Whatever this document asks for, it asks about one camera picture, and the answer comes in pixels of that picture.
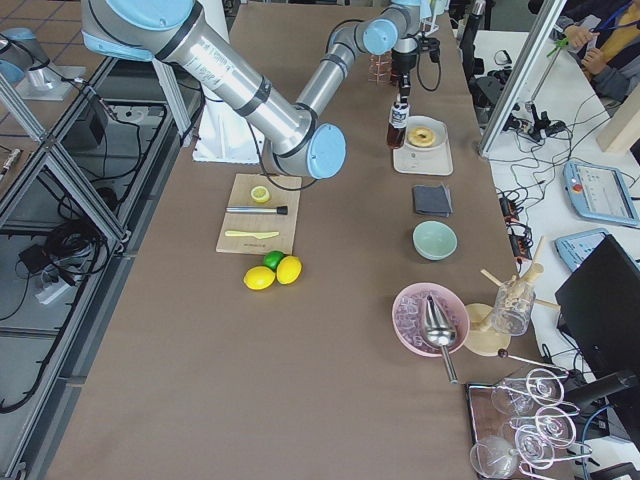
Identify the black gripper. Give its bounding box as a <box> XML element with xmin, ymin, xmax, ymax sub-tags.
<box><xmin>390</xmin><ymin>37</ymin><xmax>441</xmax><ymax>105</ymax></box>

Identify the dark tea bottle white cap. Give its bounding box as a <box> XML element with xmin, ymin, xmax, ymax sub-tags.
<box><xmin>386</xmin><ymin>97</ymin><xmax>410</xmax><ymax>149</ymax></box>

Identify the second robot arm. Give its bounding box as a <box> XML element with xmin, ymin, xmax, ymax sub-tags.
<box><xmin>1</xmin><ymin>27</ymin><xmax>71</xmax><ymax>101</ymax></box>

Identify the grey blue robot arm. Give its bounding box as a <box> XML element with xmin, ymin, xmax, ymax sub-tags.
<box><xmin>81</xmin><ymin>1</ymin><xmax>437</xmax><ymax>180</ymax></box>

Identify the cream rectangular tray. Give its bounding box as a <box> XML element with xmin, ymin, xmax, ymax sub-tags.
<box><xmin>392</xmin><ymin>115</ymin><xmax>453</xmax><ymax>176</ymax></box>

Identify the dark glass drying tray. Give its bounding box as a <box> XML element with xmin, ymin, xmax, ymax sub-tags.
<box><xmin>465</xmin><ymin>384</ymin><xmax>592</xmax><ymax>479</ymax></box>

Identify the white plate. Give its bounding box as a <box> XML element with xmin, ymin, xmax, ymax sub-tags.
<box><xmin>405</xmin><ymin>115</ymin><xmax>448</xmax><ymax>151</ymax></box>

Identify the glazed donut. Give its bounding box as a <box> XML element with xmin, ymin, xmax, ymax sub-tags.
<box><xmin>407</xmin><ymin>126</ymin><xmax>437</xmax><ymax>148</ymax></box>

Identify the grey folded cloth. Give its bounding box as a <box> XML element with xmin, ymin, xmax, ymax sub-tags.
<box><xmin>412</xmin><ymin>184</ymin><xmax>453</xmax><ymax>217</ymax></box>

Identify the green ceramic bowl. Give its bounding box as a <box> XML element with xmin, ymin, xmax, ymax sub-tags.
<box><xmin>412</xmin><ymin>221</ymin><xmax>458</xmax><ymax>261</ymax></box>

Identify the steel muddler black tip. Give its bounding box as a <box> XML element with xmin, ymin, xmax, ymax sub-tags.
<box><xmin>226</xmin><ymin>205</ymin><xmax>289</xmax><ymax>215</ymax></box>

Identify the half lemon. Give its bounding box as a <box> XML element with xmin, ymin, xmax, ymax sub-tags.
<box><xmin>250</xmin><ymin>185</ymin><xmax>271</xmax><ymax>204</ymax></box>

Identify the yellow plastic knife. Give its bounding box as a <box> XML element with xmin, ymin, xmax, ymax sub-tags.
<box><xmin>224</xmin><ymin>230</ymin><xmax>280</xmax><ymax>240</ymax></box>

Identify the whole lemon upper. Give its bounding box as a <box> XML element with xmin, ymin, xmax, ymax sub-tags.
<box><xmin>276</xmin><ymin>255</ymin><xmax>303</xmax><ymax>285</ymax></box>

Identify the whole lemon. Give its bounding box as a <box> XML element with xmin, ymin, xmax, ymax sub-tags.
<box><xmin>243</xmin><ymin>265</ymin><xmax>276</xmax><ymax>291</ymax></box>
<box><xmin>276</xmin><ymin>255</ymin><xmax>303</xmax><ymax>285</ymax></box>

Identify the green lime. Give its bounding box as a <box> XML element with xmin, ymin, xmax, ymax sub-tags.
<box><xmin>262</xmin><ymin>250</ymin><xmax>286</xmax><ymax>271</ymax></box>

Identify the blue teach pendant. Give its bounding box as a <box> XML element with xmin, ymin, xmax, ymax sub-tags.
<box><xmin>563</xmin><ymin>160</ymin><xmax>639</xmax><ymax>227</ymax></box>

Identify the pink ice bowl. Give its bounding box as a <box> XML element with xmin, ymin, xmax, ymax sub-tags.
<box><xmin>392</xmin><ymin>282</ymin><xmax>470</xmax><ymax>358</ymax></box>

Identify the whole lemon lower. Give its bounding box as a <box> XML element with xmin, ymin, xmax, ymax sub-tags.
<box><xmin>243</xmin><ymin>265</ymin><xmax>276</xmax><ymax>291</ymax></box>

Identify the clear glass jar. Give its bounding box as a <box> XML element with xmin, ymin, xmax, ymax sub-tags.
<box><xmin>490</xmin><ymin>279</ymin><xmax>535</xmax><ymax>336</ymax></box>

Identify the steel ice scoop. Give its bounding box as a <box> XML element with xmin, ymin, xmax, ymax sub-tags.
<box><xmin>421</xmin><ymin>295</ymin><xmax>459</xmax><ymax>384</ymax></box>

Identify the black laptop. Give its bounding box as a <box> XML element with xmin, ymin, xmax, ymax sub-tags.
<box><xmin>555</xmin><ymin>235</ymin><xmax>639</xmax><ymax>377</ymax></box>

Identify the wine glass upper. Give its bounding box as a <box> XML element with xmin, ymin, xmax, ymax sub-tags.
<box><xmin>491</xmin><ymin>368</ymin><xmax>564</xmax><ymax>416</ymax></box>

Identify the wine glass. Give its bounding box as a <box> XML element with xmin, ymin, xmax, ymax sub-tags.
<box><xmin>491</xmin><ymin>368</ymin><xmax>564</xmax><ymax>416</ymax></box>
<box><xmin>506</xmin><ymin>406</ymin><xmax>577</xmax><ymax>448</ymax></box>
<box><xmin>514</xmin><ymin>425</ymin><xmax>555</xmax><ymax>474</ymax></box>

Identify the wine glass middle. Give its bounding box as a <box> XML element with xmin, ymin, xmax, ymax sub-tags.
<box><xmin>506</xmin><ymin>406</ymin><xmax>577</xmax><ymax>448</ymax></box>

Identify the wine glass lower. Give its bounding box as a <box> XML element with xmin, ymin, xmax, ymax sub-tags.
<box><xmin>514</xmin><ymin>425</ymin><xmax>555</xmax><ymax>474</ymax></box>

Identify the copper wire bottle rack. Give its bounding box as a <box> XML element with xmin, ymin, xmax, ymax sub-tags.
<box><xmin>367</xmin><ymin>51</ymin><xmax>392</xmax><ymax>86</ymax></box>

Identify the black braided cable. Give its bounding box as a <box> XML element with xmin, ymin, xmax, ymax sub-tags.
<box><xmin>412</xmin><ymin>34</ymin><xmax>443</xmax><ymax>93</ymax></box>

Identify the aluminium frame post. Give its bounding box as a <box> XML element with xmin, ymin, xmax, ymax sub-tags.
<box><xmin>478</xmin><ymin>0</ymin><xmax>566</xmax><ymax>158</ymax></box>

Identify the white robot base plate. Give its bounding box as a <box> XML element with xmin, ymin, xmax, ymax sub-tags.
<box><xmin>193</xmin><ymin>84</ymin><xmax>265</xmax><ymax>165</ymax></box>

